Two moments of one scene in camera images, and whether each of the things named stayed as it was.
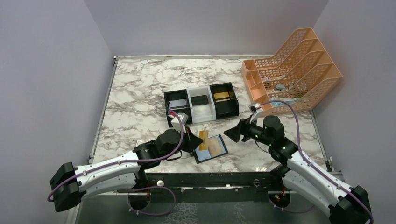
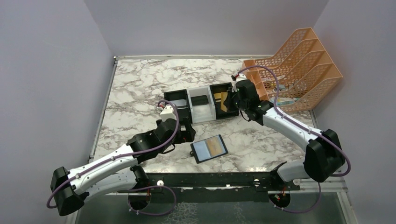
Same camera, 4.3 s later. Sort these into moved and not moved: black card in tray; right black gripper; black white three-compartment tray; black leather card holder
Moved: right black gripper
Not moved: black leather card holder; black card in tray; black white three-compartment tray
